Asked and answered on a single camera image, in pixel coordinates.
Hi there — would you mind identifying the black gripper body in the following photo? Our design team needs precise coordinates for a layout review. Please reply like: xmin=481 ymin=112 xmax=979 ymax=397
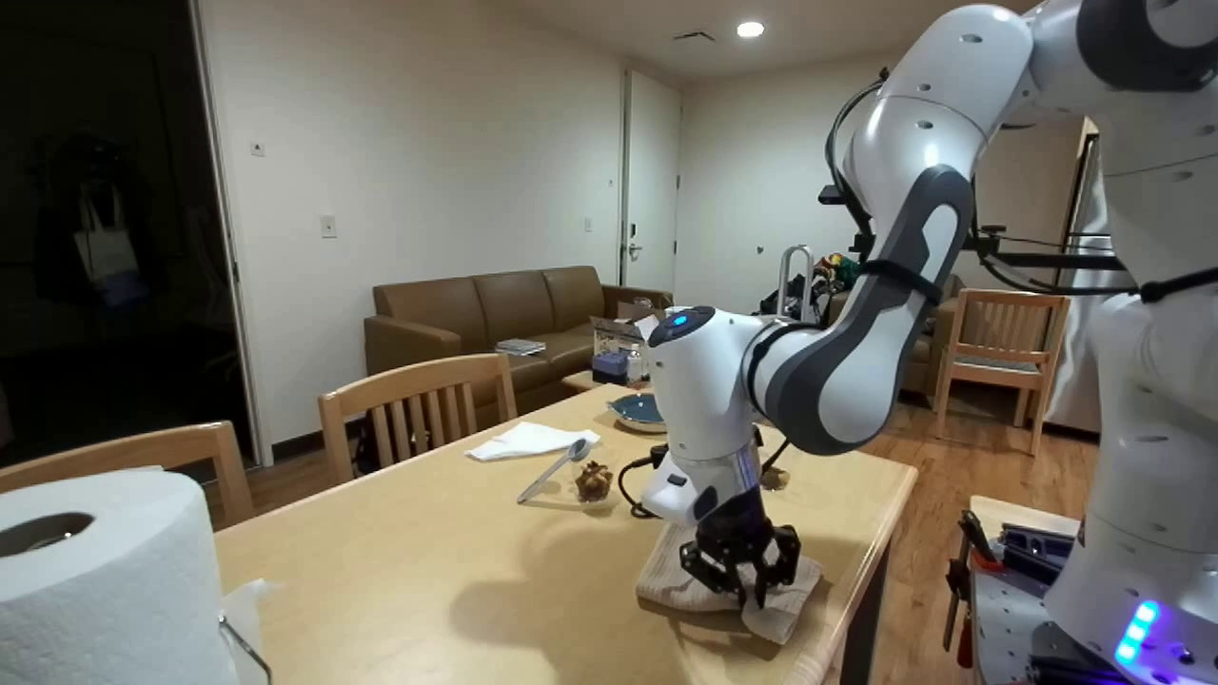
xmin=694 ymin=491 xmax=799 ymax=587

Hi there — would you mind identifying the grey plastic spoon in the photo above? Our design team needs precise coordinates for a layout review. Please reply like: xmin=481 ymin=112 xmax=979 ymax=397
xmin=517 ymin=436 xmax=595 ymax=505

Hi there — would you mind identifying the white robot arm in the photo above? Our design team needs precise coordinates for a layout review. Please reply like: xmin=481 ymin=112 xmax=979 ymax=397
xmin=643 ymin=0 xmax=1218 ymax=685

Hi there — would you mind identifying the white paper towel roll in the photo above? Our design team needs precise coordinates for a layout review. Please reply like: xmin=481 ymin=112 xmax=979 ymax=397
xmin=0 ymin=469 xmax=236 ymax=685

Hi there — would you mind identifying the small brown snack cup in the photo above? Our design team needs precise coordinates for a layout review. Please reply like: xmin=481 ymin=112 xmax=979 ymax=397
xmin=760 ymin=469 xmax=789 ymax=491

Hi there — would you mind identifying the clear cup with nuts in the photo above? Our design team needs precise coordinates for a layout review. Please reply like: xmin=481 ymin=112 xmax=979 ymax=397
xmin=576 ymin=459 xmax=612 ymax=504

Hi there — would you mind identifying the blue bowl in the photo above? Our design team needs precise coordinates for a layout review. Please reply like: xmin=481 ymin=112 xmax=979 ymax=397
xmin=607 ymin=392 xmax=662 ymax=434

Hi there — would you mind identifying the white napkin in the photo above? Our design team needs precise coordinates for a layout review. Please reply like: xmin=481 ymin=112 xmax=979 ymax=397
xmin=470 ymin=424 xmax=596 ymax=459

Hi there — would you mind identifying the cluttered tool tray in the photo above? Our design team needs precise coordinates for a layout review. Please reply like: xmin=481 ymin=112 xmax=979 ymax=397
xmin=942 ymin=495 xmax=1103 ymax=685

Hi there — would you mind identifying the tissue box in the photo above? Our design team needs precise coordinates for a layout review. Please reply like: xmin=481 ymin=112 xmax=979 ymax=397
xmin=591 ymin=318 xmax=647 ymax=383

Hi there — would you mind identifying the brown armchair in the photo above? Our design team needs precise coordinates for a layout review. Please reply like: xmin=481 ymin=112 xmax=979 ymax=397
xmin=903 ymin=299 xmax=960 ymax=398

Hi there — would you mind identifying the brown leather sofa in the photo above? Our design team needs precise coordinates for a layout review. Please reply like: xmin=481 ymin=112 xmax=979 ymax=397
xmin=365 ymin=266 xmax=675 ymax=412

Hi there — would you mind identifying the wooden side chair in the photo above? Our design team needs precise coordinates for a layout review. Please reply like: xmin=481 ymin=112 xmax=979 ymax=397
xmin=933 ymin=288 xmax=1069 ymax=448

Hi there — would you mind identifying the far wooden chair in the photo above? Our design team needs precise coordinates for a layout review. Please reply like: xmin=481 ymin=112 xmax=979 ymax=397
xmin=318 ymin=354 xmax=517 ymax=484

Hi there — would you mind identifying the white door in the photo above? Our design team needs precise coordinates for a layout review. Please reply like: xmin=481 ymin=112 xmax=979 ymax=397
xmin=620 ymin=71 xmax=676 ymax=288

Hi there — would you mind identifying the near wooden chair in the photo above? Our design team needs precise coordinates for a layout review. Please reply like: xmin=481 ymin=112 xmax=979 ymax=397
xmin=0 ymin=420 xmax=256 ymax=525

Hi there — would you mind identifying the black camera boom stand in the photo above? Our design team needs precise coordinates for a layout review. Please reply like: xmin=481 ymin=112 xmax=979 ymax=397
xmin=961 ymin=226 xmax=1124 ymax=292

